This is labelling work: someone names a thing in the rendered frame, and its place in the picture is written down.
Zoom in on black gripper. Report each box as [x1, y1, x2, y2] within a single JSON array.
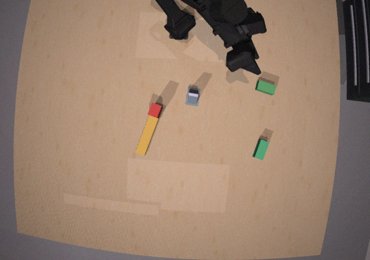
[[212, 23, 261, 75]]

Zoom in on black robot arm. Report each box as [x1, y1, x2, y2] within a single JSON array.
[[155, 0, 267, 41]]

